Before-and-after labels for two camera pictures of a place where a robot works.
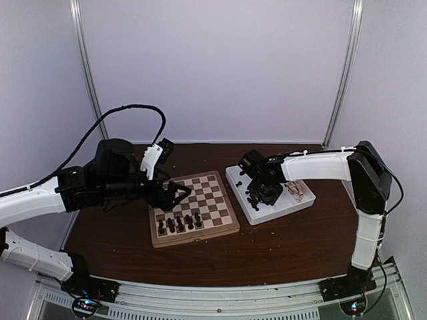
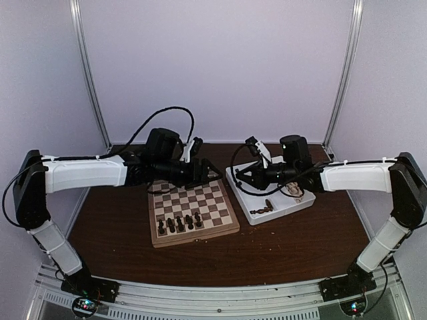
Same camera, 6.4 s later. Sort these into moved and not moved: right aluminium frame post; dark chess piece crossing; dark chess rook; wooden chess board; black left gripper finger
Moved: dark chess piece crossing; black left gripper finger
Not moved: dark chess rook; wooden chess board; right aluminium frame post
